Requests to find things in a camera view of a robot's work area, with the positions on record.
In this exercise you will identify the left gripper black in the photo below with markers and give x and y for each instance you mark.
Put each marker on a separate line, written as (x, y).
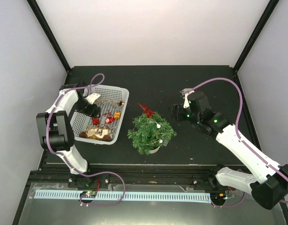
(92, 111)

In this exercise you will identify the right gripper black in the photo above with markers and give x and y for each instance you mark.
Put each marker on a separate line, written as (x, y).
(176, 113)

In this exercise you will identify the black frame post left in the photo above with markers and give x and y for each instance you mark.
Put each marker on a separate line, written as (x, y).
(49, 33)

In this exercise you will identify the santa claus ornament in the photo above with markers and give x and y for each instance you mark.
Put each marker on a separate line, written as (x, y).
(109, 119)

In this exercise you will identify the red gift box ornament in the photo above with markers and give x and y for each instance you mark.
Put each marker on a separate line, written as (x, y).
(95, 121)

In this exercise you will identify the white plastic perforated basket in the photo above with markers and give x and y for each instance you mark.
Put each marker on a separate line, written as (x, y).
(80, 122)

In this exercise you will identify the light blue slotted cable duct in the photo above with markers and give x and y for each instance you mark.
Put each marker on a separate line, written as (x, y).
(124, 196)

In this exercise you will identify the black frame post right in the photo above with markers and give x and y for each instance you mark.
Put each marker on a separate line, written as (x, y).
(272, 4)

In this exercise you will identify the silver gold berry sprig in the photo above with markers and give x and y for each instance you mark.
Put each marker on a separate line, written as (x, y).
(106, 101)

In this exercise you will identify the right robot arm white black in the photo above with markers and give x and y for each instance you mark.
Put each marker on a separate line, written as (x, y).
(267, 181)

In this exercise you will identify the gold gift ornament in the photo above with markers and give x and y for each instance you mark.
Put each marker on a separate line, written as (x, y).
(117, 115)

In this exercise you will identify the brown pine cone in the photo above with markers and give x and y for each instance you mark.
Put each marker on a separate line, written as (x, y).
(107, 138)
(83, 134)

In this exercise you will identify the small green christmas tree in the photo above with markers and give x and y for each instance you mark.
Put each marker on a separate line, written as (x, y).
(144, 151)

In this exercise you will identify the white tree pot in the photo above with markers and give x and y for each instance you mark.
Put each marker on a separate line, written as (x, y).
(154, 150)

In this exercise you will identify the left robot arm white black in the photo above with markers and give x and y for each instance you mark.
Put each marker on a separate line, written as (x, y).
(55, 130)

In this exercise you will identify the wooden tree slice ornament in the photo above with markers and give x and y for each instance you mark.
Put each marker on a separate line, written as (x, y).
(96, 132)

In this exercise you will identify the red star ornament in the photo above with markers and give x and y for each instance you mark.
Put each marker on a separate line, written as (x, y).
(149, 113)

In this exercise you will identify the black frame post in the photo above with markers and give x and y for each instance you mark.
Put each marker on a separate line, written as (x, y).
(49, 33)
(272, 4)

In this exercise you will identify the brown pine cone back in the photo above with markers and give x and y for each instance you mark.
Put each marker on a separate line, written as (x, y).
(83, 134)

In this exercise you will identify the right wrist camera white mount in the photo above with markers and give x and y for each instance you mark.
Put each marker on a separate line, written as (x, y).
(184, 94)

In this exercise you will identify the fairy light string white bulbs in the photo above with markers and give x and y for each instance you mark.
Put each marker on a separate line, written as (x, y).
(148, 132)

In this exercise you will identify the silver star ornament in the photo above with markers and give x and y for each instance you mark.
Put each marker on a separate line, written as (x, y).
(111, 131)

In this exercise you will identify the brown pine cone front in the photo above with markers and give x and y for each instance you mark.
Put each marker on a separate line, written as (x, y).
(107, 138)

